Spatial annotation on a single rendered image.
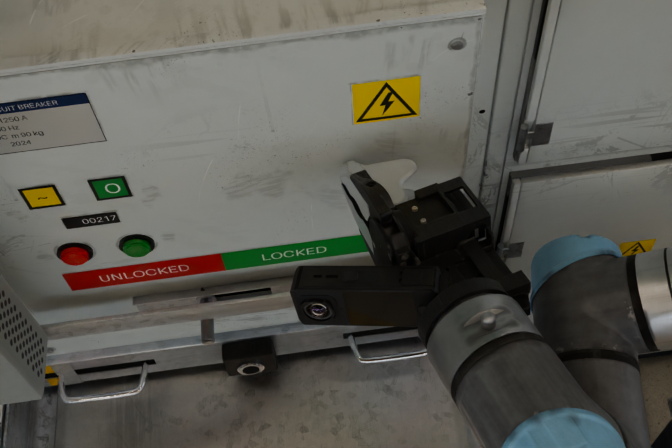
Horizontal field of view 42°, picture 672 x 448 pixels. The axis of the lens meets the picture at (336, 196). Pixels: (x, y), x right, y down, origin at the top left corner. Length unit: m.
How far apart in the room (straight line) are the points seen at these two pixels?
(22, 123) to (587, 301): 0.46
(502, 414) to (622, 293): 0.16
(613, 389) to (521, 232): 0.78
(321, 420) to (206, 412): 0.14
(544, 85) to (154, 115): 0.58
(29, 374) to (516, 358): 0.48
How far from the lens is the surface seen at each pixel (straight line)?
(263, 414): 1.08
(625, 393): 0.66
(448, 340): 0.60
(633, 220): 1.48
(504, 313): 0.60
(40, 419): 1.14
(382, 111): 0.72
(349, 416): 1.07
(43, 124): 0.72
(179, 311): 0.90
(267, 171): 0.77
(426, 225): 0.66
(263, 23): 0.66
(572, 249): 0.70
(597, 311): 0.68
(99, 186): 0.78
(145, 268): 0.90
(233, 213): 0.82
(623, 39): 1.11
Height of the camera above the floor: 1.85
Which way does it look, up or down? 56 degrees down
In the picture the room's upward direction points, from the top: 6 degrees counter-clockwise
